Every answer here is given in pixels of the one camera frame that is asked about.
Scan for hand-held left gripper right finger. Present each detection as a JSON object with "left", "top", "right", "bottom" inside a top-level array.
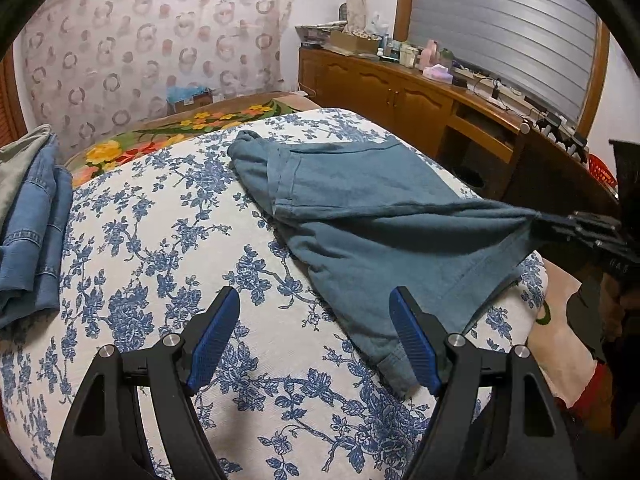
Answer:
[{"left": 389, "top": 286, "right": 577, "bottom": 480}]

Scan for teal pants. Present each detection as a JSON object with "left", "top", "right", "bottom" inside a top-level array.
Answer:
[{"left": 227, "top": 130, "right": 546, "bottom": 398}]

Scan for cardboard box with blue cloth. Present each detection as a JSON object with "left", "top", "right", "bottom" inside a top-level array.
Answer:
[{"left": 165, "top": 85, "right": 216, "bottom": 115}]

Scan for open cardboard box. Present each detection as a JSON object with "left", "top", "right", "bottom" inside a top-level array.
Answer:
[{"left": 330, "top": 30, "right": 378, "bottom": 56}]

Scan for grey-green garment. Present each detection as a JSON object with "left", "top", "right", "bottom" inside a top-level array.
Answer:
[{"left": 0, "top": 125, "right": 53, "bottom": 231}]

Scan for lace curtain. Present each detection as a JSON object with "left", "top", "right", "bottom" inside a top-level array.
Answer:
[{"left": 345, "top": 0, "right": 368, "bottom": 36}]

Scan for circle-patterned curtain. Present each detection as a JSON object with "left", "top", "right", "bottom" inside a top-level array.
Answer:
[{"left": 20, "top": 0, "right": 296, "bottom": 161}]

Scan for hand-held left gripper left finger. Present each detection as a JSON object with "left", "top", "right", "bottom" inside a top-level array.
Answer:
[{"left": 50, "top": 286, "right": 242, "bottom": 480}]

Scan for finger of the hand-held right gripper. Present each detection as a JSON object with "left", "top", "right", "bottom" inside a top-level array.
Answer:
[
  {"left": 537, "top": 211, "right": 622, "bottom": 240},
  {"left": 531, "top": 225, "right": 628, "bottom": 258}
]

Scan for wooden cabinet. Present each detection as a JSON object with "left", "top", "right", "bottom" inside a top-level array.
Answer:
[{"left": 298, "top": 47, "right": 531, "bottom": 201}]

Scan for blue floral bedspread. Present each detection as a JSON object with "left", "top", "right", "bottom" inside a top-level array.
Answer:
[{"left": 0, "top": 107, "right": 548, "bottom": 480}]

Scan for yellow flower blanket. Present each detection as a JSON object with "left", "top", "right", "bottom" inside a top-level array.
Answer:
[{"left": 65, "top": 97, "right": 301, "bottom": 188}]

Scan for red plastic basket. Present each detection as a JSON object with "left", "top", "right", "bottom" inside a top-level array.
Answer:
[{"left": 585, "top": 154, "right": 618, "bottom": 191}]

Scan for grey window shutter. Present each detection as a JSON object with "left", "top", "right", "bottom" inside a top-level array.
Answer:
[{"left": 407, "top": 0, "right": 601, "bottom": 126}]

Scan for blue denim jeans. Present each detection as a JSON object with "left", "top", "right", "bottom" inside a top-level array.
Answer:
[{"left": 0, "top": 132, "right": 75, "bottom": 331}]

